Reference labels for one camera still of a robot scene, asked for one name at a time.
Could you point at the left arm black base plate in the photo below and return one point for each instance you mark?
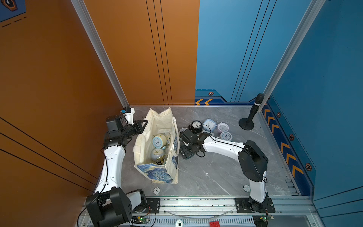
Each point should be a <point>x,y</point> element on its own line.
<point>150,205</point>

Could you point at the yellow blue twin-bell clock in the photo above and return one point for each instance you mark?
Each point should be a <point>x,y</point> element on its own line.
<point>159,141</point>

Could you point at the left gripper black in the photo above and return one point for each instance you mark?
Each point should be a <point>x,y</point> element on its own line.
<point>139,128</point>

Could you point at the white round number tag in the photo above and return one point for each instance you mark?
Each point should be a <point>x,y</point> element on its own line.
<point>179,223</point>

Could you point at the white round alarm clock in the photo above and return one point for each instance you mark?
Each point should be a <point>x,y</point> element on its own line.
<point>226,136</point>

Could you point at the black round alarm clock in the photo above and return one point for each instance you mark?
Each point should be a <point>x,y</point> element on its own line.
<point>196,126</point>

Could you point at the pink round alarm clock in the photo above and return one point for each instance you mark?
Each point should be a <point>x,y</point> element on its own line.
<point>222,127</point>

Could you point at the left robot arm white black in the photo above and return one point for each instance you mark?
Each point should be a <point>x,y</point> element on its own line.
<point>110,206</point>

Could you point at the black microphone on stand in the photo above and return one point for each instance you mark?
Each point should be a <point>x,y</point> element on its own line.
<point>247,123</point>

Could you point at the red block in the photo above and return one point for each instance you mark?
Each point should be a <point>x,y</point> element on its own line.
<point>214,224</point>

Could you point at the green circuit board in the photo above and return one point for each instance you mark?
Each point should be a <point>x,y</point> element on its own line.
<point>140,221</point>

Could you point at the white round marker right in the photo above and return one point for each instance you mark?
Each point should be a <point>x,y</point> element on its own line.
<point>246,188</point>

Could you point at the white round marker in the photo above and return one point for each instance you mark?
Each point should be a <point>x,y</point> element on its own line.
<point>246,188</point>
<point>156,190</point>

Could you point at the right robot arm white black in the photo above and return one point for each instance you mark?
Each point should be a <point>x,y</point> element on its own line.
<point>253,162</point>

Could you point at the white round marker left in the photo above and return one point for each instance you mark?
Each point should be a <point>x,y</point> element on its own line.
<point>156,190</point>

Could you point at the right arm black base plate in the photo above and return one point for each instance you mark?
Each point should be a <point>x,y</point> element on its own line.
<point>248,205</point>

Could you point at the cream canvas bag starry print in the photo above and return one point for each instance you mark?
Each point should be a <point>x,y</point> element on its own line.
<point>166,169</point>

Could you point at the dark teal alarm clock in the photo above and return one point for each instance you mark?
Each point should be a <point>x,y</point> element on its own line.
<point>186,153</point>

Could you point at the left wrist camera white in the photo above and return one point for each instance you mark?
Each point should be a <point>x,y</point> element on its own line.
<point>127,114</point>

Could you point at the light blue square alarm clock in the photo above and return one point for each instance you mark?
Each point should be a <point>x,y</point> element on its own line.
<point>209,125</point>

